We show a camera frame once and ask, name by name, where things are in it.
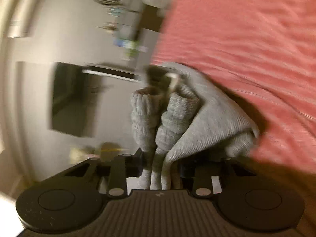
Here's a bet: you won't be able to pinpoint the dark grey dresser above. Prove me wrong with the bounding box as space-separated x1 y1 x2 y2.
105 0 174 68

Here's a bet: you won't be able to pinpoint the green item on dresser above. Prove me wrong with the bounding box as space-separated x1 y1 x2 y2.
122 40 148 61

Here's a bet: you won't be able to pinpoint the blue white box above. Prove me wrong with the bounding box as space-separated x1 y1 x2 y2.
114 39 134 49

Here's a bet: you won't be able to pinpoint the grey sweatpants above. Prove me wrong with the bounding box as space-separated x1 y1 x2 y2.
130 62 259 190

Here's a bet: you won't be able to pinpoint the red ribbed bed blanket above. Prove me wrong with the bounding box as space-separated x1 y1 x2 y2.
152 0 315 173

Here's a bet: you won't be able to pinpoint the black soundbar shelf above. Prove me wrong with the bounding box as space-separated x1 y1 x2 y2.
82 64 139 82

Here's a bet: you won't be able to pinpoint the black wall television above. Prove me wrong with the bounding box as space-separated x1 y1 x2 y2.
50 62 102 137

